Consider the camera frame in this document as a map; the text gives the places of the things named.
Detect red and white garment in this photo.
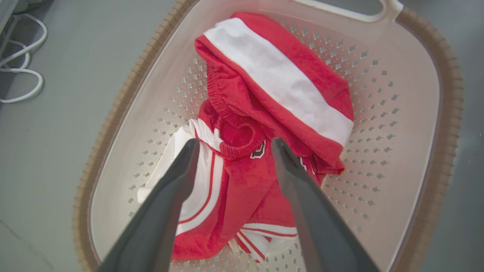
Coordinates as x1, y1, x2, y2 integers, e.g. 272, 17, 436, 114
137, 11, 355, 263

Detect white power cable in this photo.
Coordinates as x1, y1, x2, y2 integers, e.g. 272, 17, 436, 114
0, 69, 45, 104
0, 13, 48, 70

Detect cream perforated laundry basket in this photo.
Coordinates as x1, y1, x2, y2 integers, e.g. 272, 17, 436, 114
72, 0, 464, 272

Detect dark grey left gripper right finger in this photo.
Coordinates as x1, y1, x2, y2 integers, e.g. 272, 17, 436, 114
271, 138, 380, 272

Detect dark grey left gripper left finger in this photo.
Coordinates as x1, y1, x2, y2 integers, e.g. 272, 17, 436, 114
99, 139, 200, 272

